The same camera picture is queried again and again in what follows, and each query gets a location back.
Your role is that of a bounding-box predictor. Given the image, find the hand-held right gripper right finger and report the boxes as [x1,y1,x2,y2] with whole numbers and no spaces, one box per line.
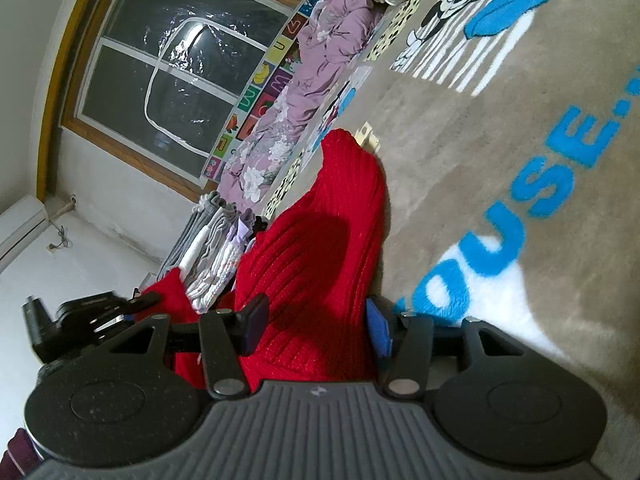
[366,297,527,397]

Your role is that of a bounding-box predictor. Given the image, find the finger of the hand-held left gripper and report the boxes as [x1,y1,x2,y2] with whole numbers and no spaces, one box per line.
[119,292,164,324]

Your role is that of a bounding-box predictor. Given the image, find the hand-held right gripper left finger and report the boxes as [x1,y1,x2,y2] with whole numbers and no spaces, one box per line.
[107,294,271,401]

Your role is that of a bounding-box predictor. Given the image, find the red knit sweater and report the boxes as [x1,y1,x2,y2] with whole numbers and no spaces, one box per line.
[137,129,389,394]

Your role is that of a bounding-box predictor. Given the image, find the white patterned folded garment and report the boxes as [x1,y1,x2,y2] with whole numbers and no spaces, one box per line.
[182,210,252,311]

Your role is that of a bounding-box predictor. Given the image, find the lavender folded garment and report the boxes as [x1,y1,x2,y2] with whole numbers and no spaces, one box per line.
[231,210,259,252]

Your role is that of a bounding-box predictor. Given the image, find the grey folded garment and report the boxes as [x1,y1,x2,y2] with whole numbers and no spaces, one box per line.
[160,191,237,281]

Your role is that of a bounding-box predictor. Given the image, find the white air conditioner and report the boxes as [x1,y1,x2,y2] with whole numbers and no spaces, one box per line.
[0,196,49,274]

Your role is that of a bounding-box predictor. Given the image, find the maroon cloth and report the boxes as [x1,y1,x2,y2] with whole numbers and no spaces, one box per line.
[0,427,37,480]

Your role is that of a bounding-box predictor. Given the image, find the cartoon mouse printed blanket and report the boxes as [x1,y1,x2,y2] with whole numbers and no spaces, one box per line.
[264,0,640,466]

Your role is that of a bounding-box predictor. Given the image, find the wooden framed window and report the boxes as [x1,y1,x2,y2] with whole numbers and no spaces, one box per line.
[37,0,347,202]

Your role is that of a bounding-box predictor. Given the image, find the purple floral quilt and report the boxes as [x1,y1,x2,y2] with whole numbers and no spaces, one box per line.
[220,0,387,215]

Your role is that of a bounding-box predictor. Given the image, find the thin wall cable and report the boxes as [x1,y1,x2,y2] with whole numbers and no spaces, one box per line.
[46,194,79,254]

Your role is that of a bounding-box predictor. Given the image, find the colourful picture wall strip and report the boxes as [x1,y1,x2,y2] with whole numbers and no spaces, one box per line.
[201,0,352,182]

